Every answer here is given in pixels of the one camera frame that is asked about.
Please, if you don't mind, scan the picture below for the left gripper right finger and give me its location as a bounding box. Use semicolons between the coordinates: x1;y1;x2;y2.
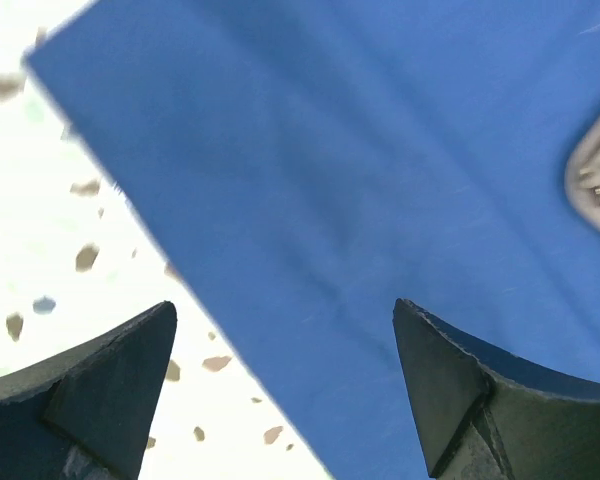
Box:
393;299;600;480

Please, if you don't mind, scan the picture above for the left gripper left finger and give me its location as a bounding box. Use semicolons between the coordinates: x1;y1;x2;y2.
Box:
0;301;177;479

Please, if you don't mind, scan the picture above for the blue surgical cloth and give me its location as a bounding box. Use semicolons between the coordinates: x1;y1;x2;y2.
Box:
27;1;600;479

